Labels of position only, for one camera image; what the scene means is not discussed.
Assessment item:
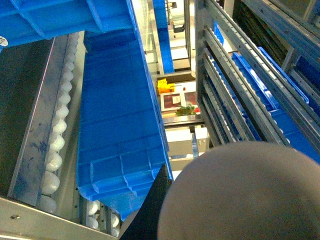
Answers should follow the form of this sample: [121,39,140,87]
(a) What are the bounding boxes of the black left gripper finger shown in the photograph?
[119,163,172,240]

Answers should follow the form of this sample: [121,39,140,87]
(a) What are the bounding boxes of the beige plastic scoop tray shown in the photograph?
[157,141,320,240]

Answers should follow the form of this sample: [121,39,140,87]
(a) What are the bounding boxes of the grey metal shelf rack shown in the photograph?
[194,0,320,152]

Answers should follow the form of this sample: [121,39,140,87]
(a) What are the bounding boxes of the blue plastic storage crate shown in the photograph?
[76,30,169,219]

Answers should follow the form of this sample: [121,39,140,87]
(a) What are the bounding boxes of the green potted plant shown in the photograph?
[175,104,200,117]

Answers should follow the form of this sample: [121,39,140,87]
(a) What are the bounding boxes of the yellow mop bucket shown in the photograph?
[157,78,176,94]

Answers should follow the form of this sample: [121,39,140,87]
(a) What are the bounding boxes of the blue bins on right rack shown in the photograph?
[203,23,320,163]

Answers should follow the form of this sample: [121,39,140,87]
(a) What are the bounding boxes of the blue crates in distance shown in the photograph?
[152,0,175,74]

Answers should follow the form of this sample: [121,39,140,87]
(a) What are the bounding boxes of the blue crate upper left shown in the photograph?
[0,0,135,49]

